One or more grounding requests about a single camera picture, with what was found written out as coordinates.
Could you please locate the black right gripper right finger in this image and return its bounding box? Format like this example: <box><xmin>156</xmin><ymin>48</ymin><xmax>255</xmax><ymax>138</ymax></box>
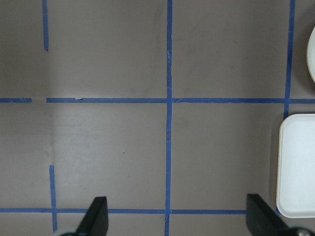
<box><xmin>246</xmin><ymin>194</ymin><xmax>290</xmax><ymax>236</ymax></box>

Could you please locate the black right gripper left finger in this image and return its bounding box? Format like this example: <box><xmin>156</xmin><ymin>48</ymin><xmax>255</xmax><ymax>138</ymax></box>
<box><xmin>75</xmin><ymin>197</ymin><xmax>109</xmax><ymax>236</ymax></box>

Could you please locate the white rectangular tray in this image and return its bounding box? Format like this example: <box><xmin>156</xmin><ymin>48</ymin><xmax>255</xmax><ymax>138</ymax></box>
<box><xmin>276</xmin><ymin>114</ymin><xmax>315</xmax><ymax>218</ymax></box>

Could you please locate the white round plate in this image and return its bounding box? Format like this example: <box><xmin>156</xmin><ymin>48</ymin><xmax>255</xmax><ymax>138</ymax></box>
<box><xmin>307</xmin><ymin>28</ymin><xmax>315</xmax><ymax>82</ymax></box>

